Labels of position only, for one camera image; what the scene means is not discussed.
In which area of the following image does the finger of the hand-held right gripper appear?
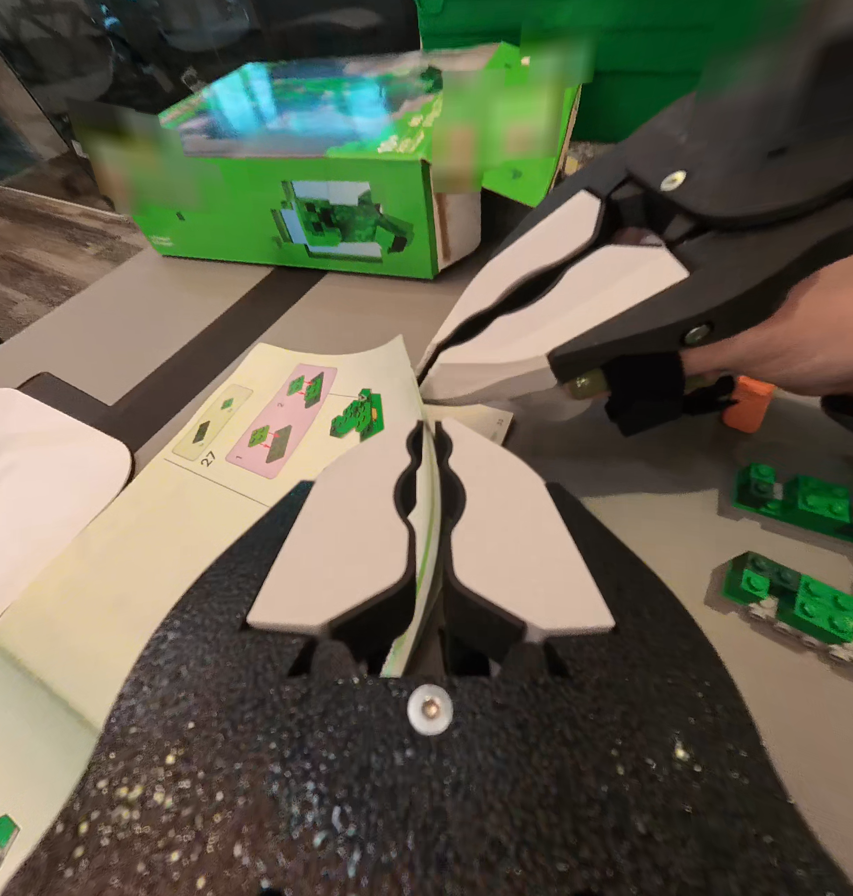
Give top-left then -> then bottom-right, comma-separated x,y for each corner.
414,189 -> 606,382
418,244 -> 691,408

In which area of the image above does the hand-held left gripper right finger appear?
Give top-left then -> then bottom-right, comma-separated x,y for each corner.
435,417 -> 618,665

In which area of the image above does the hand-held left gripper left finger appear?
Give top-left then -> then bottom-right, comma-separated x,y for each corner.
246,420 -> 427,674

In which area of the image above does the brick instruction booklet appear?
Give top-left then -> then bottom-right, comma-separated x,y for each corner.
0,335 -> 515,896

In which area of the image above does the grey desk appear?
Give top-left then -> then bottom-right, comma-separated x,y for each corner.
0,140 -> 853,896

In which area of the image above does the person's right hand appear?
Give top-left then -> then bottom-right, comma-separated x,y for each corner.
684,244 -> 853,399

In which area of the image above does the green cardboard box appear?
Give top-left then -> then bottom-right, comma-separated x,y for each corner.
416,0 -> 805,144

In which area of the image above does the green toy brick box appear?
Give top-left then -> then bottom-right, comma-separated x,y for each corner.
128,42 -> 581,281

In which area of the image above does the orange brick separator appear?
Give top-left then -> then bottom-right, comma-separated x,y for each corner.
722,376 -> 777,435

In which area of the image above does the green brick assembly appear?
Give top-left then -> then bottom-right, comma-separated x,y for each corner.
722,552 -> 853,676
733,463 -> 853,548

